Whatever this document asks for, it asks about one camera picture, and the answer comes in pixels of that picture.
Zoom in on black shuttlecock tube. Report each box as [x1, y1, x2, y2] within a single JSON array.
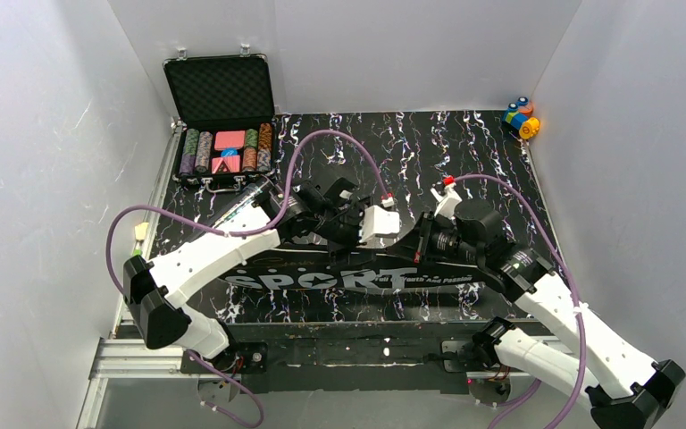
[[207, 177, 274, 231]]

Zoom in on black poker chip case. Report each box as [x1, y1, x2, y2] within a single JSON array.
[[163, 54, 277, 187]]

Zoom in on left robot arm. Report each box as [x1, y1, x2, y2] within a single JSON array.
[[117, 179, 390, 359]]

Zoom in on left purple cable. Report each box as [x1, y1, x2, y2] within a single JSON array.
[[105, 129, 395, 429]]

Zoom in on aluminium rail frame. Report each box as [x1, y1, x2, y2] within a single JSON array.
[[76, 118, 593, 429]]

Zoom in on purple cable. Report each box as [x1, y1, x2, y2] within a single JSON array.
[[105, 129, 395, 429], [452, 172, 588, 429]]

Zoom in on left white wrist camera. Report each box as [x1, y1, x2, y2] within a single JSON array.
[[359, 206, 401, 244]]

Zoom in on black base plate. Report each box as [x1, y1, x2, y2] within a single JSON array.
[[114, 319, 557, 395]]

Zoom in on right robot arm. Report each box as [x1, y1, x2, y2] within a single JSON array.
[[399, 199, 686, 428]]

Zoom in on black racket bag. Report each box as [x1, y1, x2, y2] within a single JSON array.
[[219, 243, 481, 291]]

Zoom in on beige clip on rail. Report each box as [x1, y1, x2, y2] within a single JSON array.
[[134, 222, 149, 241]]

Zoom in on colourful toy blocks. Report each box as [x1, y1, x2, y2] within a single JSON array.
[[501, 97, 540, 140]]

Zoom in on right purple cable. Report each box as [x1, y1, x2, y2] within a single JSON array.
[[452, 172, 588, 429]]

